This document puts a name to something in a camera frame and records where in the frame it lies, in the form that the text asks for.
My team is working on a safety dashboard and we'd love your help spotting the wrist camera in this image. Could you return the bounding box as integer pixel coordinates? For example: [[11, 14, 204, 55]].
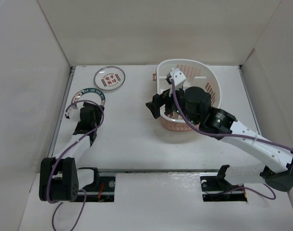
[[166, 68, 186, 90], [65, 102, 85, 122]]

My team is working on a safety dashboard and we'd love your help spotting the plate with red characters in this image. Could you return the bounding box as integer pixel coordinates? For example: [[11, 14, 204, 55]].
[[93, 66, 126, 91]]

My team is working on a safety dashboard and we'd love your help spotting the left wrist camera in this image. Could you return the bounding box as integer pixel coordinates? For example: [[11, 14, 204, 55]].
[[65, 102, 85, 122]]

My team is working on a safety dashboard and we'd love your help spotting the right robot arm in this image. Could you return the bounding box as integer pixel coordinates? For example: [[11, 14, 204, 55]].
[[146, 87, 293, 192]]

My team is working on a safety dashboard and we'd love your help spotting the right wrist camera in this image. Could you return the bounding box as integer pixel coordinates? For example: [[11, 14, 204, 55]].
[[166, 68, 186, 90]]

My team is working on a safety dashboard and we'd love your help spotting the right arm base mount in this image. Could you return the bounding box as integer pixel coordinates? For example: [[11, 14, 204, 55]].
[[200, 165, 247, 202]]

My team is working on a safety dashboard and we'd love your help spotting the plate with green rim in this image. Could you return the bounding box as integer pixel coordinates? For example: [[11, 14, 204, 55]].
[[70, 88, 106, 109]]

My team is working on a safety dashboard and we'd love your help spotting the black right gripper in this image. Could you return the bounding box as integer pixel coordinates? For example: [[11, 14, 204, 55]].
[[146, 82, 200, 126]]

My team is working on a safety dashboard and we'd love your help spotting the white plastic dish rack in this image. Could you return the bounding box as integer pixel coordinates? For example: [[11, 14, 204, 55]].
[[156, 58, 221, 123]]

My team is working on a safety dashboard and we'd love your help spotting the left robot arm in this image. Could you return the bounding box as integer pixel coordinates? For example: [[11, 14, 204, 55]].
[[39, 100, 105, 204]]

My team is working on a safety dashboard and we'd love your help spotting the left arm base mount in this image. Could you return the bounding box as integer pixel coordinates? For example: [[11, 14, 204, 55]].
[[77, 167, 116, 203]]

